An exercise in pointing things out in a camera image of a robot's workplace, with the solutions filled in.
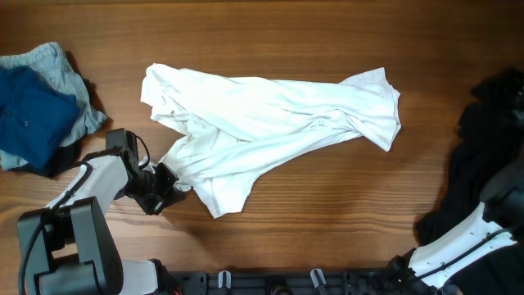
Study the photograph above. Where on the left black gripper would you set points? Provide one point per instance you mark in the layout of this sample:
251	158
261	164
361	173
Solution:
169	194

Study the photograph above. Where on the white t-shirt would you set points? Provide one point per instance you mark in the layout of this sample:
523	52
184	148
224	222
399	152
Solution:
233	130

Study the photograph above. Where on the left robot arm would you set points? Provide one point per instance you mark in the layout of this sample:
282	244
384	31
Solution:
67	247

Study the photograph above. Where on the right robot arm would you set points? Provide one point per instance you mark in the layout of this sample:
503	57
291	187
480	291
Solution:
497	222

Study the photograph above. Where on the folded black garment left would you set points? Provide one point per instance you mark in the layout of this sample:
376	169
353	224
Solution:
63	159

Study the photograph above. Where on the folded light denim garment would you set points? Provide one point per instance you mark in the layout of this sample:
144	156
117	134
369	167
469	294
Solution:
52	65

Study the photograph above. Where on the black garment right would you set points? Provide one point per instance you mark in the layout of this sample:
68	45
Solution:
491	132

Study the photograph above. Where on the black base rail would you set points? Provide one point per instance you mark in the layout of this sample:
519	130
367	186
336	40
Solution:
313	282

